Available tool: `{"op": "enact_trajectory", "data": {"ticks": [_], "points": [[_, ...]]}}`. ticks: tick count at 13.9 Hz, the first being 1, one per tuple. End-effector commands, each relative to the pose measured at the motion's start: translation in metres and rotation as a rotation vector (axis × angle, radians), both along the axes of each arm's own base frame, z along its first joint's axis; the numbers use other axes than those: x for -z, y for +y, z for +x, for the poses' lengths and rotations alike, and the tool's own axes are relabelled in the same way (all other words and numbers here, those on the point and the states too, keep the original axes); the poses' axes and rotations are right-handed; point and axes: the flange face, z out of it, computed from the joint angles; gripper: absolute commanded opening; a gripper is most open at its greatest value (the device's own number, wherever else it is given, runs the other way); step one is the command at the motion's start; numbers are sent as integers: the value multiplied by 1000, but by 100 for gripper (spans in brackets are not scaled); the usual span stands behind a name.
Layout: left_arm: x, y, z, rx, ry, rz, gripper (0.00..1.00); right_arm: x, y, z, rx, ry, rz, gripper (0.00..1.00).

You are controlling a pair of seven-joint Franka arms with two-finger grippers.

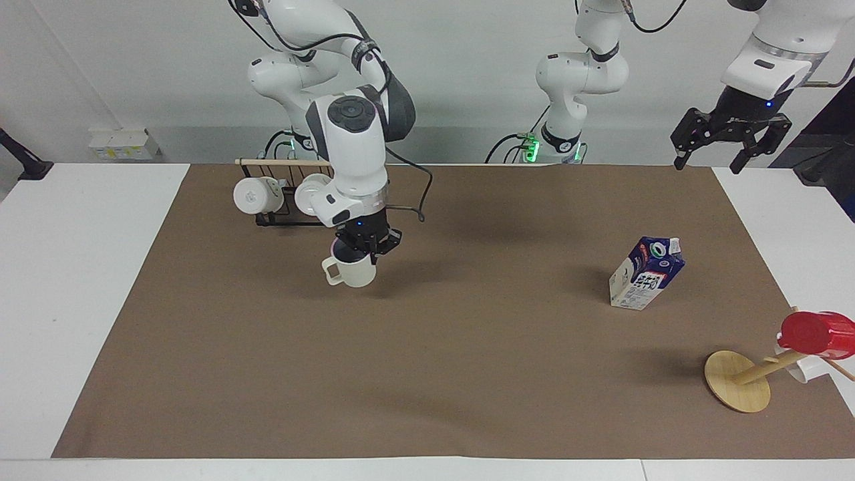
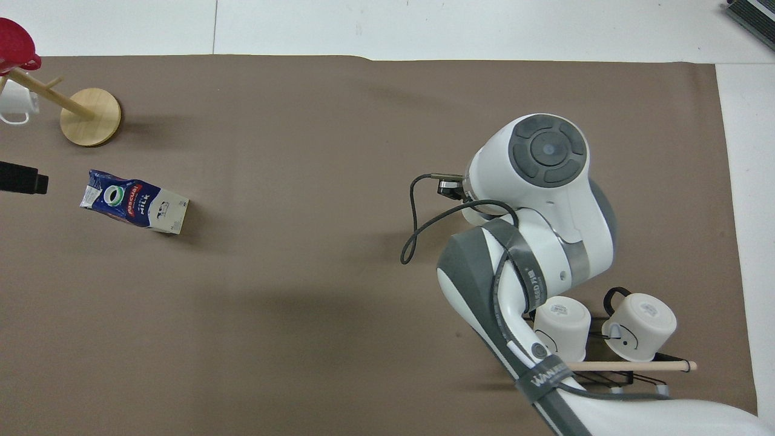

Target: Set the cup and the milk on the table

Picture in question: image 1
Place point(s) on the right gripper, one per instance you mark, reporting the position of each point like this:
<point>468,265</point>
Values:
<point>366,224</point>

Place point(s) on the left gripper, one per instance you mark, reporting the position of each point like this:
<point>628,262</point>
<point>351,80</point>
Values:
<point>743,103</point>

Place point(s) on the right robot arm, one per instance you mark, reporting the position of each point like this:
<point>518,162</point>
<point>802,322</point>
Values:
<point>354,153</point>

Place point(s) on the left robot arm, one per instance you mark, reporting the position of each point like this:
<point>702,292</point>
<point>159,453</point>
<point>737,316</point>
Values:
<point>578,73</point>

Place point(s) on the blue and white milk carton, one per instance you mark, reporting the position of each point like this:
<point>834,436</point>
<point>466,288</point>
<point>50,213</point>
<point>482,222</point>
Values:
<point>644,277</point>

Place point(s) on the red cup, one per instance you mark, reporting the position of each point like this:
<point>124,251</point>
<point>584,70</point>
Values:
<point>818,334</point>

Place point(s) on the wooden cup stand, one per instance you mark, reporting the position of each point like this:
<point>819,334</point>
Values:
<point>738,382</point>

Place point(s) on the black stand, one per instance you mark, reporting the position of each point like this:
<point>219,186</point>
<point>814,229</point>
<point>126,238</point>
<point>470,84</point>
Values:
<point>27,164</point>
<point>825,153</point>

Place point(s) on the white wall socket box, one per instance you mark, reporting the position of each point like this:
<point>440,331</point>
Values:
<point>123,145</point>

